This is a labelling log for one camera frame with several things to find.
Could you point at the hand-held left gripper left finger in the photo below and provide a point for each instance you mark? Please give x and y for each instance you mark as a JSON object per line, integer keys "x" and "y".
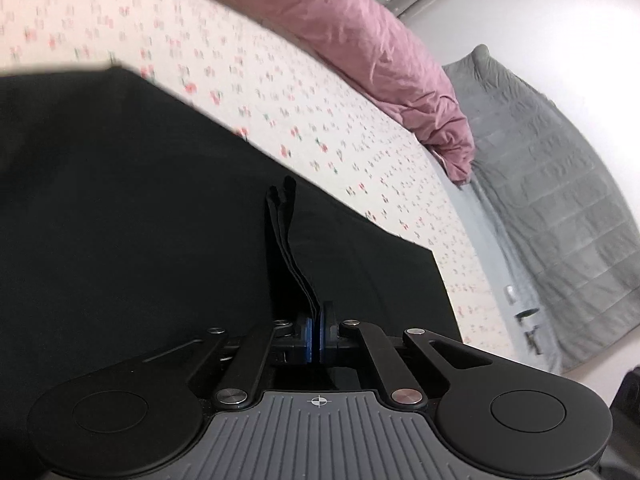
{"x": 310, "y": 337}

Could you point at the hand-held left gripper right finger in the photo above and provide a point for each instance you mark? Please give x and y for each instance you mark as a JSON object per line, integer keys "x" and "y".
{"x": 326, "y": 337}

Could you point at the black pants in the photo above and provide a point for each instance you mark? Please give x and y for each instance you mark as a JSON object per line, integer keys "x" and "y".
{"x": 125, "y": 210}

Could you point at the grey bed sheet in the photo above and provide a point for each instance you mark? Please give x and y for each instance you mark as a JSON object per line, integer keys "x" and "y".
{"x": 485, "y": 250}

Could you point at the small white object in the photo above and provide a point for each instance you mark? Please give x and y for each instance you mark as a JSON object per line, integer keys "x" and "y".
{"x": 510, "y": 293}

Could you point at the small black object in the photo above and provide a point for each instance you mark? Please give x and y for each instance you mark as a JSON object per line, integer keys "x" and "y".
{"x": 531, "y": 332}

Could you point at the cherry-print bed sheet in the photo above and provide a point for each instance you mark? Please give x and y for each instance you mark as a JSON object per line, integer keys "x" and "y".
{"x": 300, "y": 110}

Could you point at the grey quilted headboard cover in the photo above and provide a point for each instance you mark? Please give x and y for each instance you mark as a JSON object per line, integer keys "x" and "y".
{"x": 550, "y": 185}

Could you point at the pink duvet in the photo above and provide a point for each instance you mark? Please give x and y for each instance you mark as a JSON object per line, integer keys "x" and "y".
{"x": 380, "y": 50}

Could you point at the dark object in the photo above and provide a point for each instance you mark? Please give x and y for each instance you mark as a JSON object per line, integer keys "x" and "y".
{"x": 629, "y": 390}

